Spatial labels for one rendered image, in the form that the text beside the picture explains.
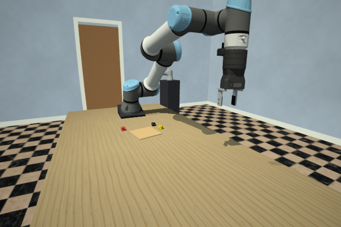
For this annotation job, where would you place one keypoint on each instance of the tan flat mat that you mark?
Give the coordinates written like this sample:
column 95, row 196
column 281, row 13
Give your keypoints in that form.
column 144, row 133

